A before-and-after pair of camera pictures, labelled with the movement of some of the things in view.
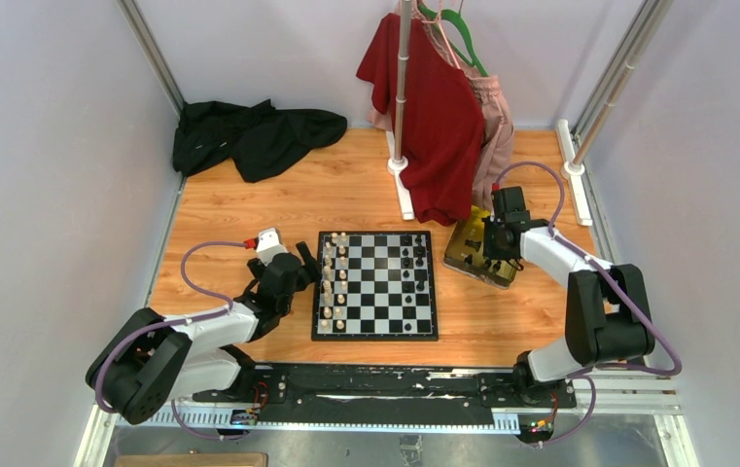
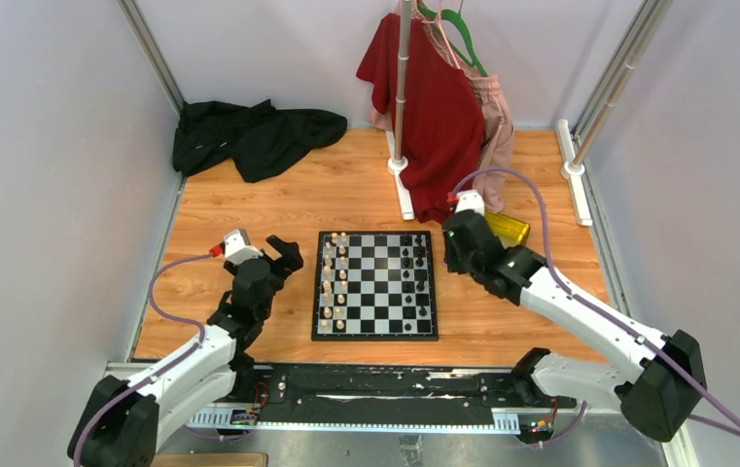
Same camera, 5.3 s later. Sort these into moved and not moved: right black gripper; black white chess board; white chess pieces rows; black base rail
Moved: right black gripper
Not moved: black base rail; black white chess board; white chess pieces rows
